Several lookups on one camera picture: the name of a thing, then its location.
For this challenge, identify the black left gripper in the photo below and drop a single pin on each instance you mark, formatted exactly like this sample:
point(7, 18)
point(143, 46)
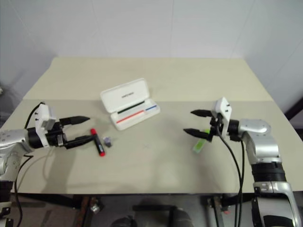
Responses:
point(54, 138)

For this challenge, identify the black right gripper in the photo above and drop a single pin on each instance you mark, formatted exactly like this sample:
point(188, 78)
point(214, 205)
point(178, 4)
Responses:
point(216, 125)

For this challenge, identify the green translucent plastic case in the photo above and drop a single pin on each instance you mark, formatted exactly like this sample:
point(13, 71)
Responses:
point(198, 145)

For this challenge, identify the black marker with red caps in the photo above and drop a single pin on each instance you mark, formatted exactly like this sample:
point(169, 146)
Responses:
point(98, 143)

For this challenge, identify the small purple black eraser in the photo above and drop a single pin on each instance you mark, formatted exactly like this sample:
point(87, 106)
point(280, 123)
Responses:
point(108, 141)

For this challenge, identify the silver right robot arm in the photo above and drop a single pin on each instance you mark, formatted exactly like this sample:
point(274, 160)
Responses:
point(260, 142)

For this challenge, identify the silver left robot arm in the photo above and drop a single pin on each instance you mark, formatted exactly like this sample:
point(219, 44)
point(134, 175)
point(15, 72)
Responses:
point(14, 139)

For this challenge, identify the white pen case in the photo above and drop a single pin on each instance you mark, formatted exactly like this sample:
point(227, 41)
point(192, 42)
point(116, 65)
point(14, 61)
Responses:
point(123, 94)

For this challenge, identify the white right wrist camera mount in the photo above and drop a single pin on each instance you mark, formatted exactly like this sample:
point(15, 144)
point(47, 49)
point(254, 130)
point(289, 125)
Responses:
point(223, 106)

